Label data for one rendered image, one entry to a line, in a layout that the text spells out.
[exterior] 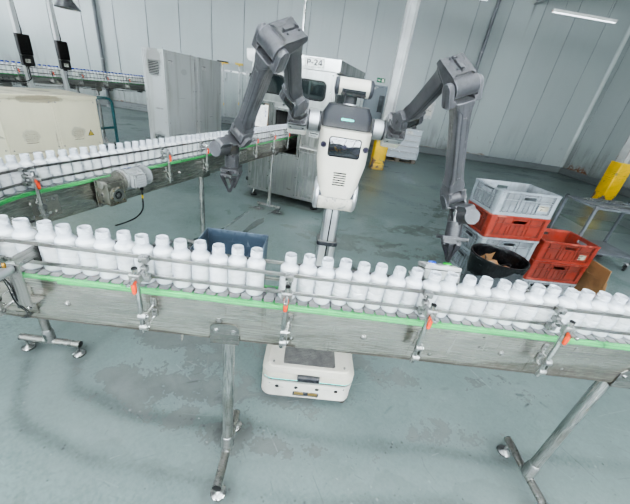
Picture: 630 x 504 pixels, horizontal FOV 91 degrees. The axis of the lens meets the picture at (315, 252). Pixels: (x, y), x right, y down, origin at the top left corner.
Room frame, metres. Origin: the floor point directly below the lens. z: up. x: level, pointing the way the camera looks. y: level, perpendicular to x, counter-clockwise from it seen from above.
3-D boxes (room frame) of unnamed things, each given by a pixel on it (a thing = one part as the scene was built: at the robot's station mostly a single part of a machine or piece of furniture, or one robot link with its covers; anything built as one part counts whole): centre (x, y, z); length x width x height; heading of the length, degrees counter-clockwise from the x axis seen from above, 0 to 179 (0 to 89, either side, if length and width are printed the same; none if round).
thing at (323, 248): (1.52, -0.05, 0.74); 0.11 x 0.11 x 0.40; 3
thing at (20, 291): (0.73, 0.90, 0.96); 0.23 x 0.10 x 0.27; 3
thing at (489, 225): (2.93, -1.76, 0.78); 0.61 x 0.41 x 0.22; 100
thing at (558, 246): (3.07, -2.46, 0.55); 0.61 x 0.41 x 0.22; 96
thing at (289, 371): (1.51, -0.05, 0.24); 0.68 x 0.53 x 0.41; 3
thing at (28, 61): (5.06, 4.69, 1.55); 0.17 x 0.15 x 0.42; 165
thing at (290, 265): (0.86, 0.07, 1.08); 0.06 x 0.06 x 0.17
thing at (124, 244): (0.84, 0.60, 1.08); 0.06 x 0.06 x 0.17
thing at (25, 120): (3.71, 3.48, 0.59); 1.10 x 0.62 x 1.18; 165
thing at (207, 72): (7.29, 2.96, 0.96); 0.82 x 0.50 x 1.91; 165
